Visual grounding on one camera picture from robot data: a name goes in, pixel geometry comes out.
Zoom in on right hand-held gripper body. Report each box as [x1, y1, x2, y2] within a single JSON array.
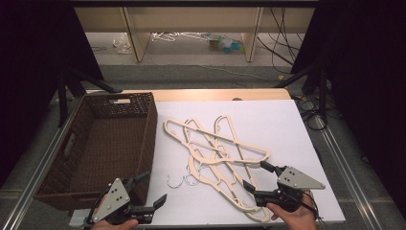
[[254, 165, 327, 213]]

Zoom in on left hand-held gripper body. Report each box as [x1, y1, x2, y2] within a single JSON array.
[[93, 177, 154, 225]]

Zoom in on brown wicker basket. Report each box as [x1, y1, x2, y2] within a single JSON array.
[[33, 91, 159, 212]]

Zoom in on person's left hand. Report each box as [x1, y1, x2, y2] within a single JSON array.
[[90, 195, 139, 230]]

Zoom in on person's right hand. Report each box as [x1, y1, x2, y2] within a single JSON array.
[[266, 190, 319, 230]]

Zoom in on white table sheet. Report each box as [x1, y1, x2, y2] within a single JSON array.
[[68, 99, 347, 228]]

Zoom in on black tripod stand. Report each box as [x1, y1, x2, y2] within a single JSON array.
[[273, 60, 330, 124], [56, 65, 124, 128]]

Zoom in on dark curtain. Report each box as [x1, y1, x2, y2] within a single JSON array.
[[0, 0, 105, 190], [290, 0, 406, 219]]

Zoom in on colourful plastic clutter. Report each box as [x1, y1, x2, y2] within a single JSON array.
[[206, 33, 247, 55]]

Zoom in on clear plastic bag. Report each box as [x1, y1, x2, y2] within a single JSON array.
[[111, 32, 134, 55]]

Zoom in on white hangers on floor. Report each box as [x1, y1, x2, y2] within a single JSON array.
[[150, 31, 212, 43]]

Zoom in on beige wooden shelf unit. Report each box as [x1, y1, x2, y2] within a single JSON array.
[[73, 6, 316, 63]]

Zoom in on left hand-held gripper cable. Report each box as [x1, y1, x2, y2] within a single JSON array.
[[85, 187, 111, 227]]

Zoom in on hand-held gripper cable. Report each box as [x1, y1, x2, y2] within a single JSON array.
[[85, 187, 111, 227], [300, 191, 324, 222]]

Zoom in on right hand-held gripper cable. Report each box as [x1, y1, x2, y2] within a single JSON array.
[[300, 191, 324, 222]]

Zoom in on metal floor rail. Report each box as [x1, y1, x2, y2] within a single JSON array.
[[0, 103, 88, 230], [313, 114, 385, 230]]

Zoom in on black coiled floor cable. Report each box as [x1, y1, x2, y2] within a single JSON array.
[[294, 93, 331, 132]]

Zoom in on thin white floor cable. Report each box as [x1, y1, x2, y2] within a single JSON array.
[[177, 63, 276, 82]]

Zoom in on black hanging cables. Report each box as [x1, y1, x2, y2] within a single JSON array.
[[256, 7, 306, 75]]

